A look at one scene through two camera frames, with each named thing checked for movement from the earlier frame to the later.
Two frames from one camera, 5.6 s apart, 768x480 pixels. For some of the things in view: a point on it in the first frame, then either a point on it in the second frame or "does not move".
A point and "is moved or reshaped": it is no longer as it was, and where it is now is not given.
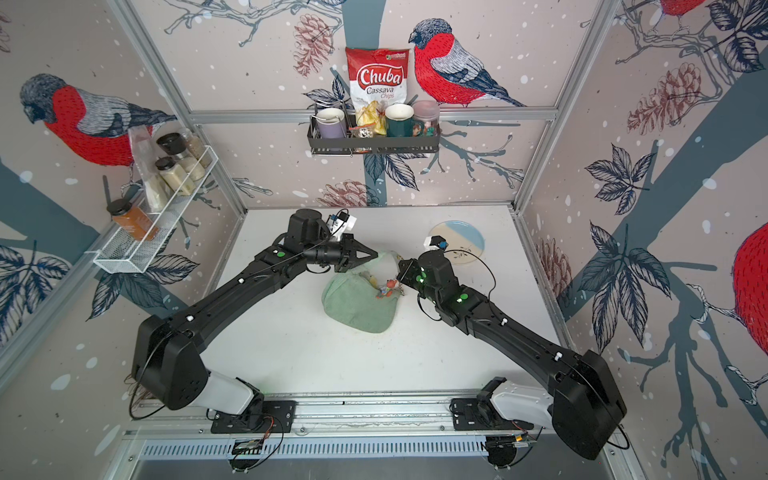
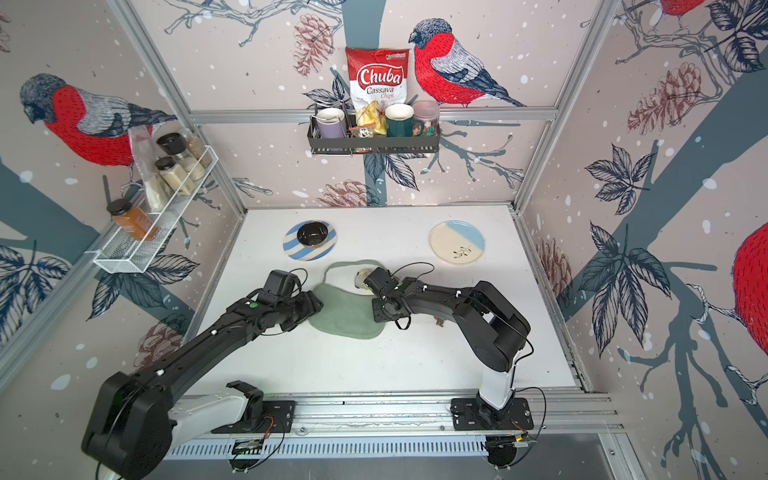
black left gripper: x=348 y=258 -> x=311 y=304
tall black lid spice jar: x=175 y=143 does not move
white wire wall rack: x=131 y=249 does not move
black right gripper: x=405 y=275 -> x=376 y=316
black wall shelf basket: x=321 y=143 does not move
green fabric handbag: x=351 y=298 is moved or reshaped
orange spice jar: x=132 y=219 does not move
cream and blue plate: x=465 y=241 does not move
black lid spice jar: x=174 y=175 does not move
